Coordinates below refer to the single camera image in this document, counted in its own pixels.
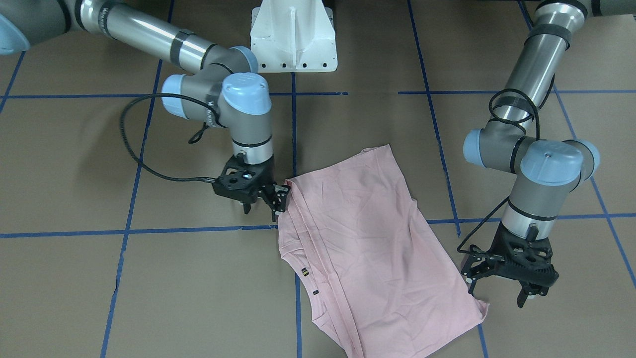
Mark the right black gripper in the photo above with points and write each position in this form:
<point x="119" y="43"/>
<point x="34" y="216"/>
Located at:
<point x="267" y="178"/>

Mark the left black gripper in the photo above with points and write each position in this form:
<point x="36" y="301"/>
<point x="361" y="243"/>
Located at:
<point x="478" y="265"/>

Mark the white camera mast pedestal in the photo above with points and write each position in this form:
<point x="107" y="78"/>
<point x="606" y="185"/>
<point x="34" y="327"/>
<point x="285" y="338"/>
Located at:
<point x="294" y="36"/>

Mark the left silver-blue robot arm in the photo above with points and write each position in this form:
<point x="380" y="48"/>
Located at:
<point x="547" y="171"/>

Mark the pink Snoopy t-shirt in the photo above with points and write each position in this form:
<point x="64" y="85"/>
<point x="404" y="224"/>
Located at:
<point x="379" y="282"/>

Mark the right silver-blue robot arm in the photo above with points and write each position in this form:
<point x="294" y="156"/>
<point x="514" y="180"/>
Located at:
<point x="220" y="88"/>

